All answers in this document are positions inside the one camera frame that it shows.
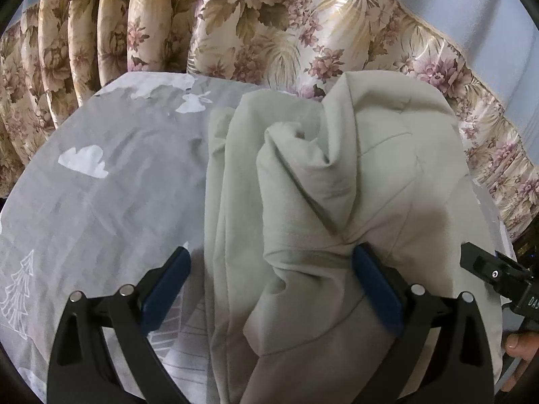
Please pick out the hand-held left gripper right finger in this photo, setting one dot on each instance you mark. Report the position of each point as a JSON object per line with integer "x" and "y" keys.
{"x": 379, "y": 292}

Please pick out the person's right hand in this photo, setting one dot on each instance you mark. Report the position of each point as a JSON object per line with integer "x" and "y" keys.
{"x": 520, "y": 351}

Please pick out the light blue curtain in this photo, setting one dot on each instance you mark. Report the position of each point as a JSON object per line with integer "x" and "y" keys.
{"x": 476, "y": 4}

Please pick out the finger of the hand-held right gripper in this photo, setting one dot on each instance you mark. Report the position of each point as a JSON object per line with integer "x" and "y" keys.
{"x": 478, "y": 261}

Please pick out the floral curtain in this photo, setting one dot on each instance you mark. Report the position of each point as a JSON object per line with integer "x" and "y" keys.
{"x": 273, "y": 21}

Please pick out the grey printed bed sheet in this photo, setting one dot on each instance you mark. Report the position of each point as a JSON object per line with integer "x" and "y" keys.
{"x": 118, "y": 202}

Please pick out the beige garment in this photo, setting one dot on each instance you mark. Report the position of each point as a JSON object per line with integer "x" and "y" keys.
{"x": 337, "y": 202}

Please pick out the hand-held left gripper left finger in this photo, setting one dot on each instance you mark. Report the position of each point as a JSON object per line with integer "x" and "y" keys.
{"x": 166, "y": 290}

